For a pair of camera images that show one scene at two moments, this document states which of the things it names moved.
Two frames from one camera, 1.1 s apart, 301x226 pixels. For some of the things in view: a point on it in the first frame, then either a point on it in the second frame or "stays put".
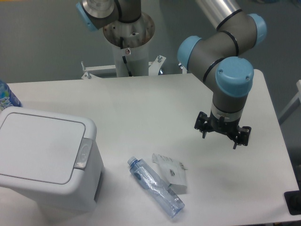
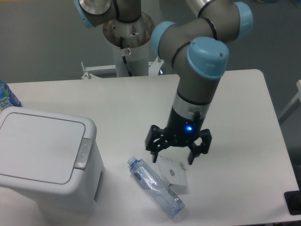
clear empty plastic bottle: x=170 y=203 stays put
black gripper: x=205 y=124 to x=182 y=131
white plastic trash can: x=51 y=158 stays put
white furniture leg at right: x=292 y=107 stays put
